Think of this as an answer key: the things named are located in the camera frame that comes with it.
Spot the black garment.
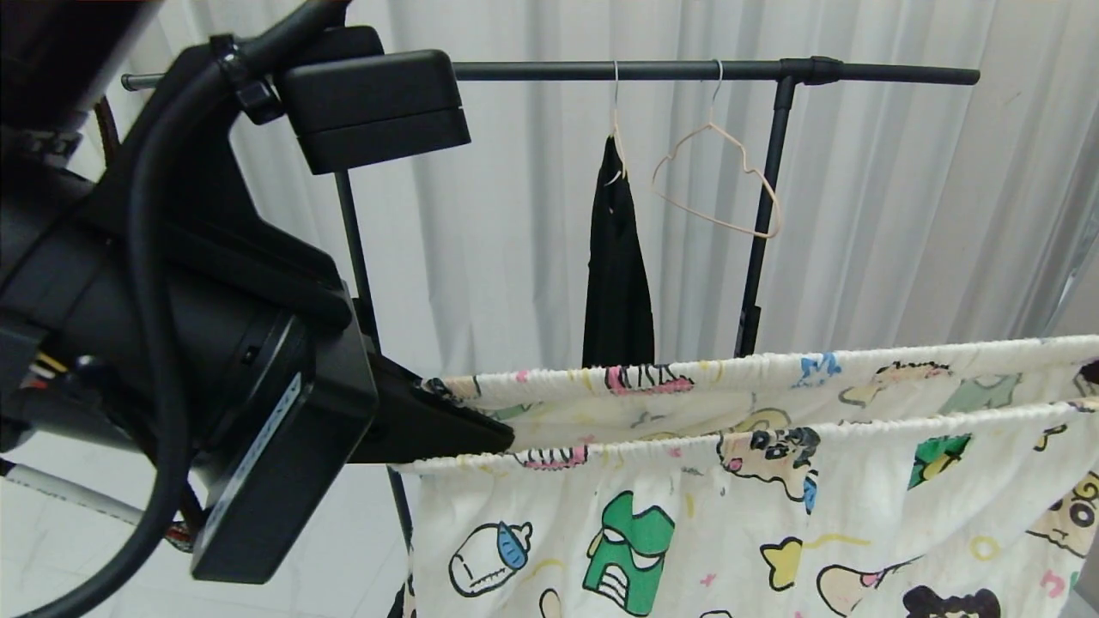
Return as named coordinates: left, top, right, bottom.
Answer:
left=581, top=135, right=656, bottom=369

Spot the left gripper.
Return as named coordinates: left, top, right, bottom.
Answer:
left=47, top=245, right=380, bottom=586

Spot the pink clothes hanger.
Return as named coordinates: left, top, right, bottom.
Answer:
left=650, top=60, right=783, bottom=240
left=601, top=60, right=630, bottom=190

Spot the white curtain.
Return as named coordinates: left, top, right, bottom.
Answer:
left=64, top=0, right=1099, bottom=379

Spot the cream printed garment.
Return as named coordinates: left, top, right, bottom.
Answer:
left=388, top=335, right=1099, bottom=618

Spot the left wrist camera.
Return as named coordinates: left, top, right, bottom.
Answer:
left=94, top=26, right=472, bottom=331

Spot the black clothes rack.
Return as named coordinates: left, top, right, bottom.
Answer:
left=120, top=56, right=981, bottom=554

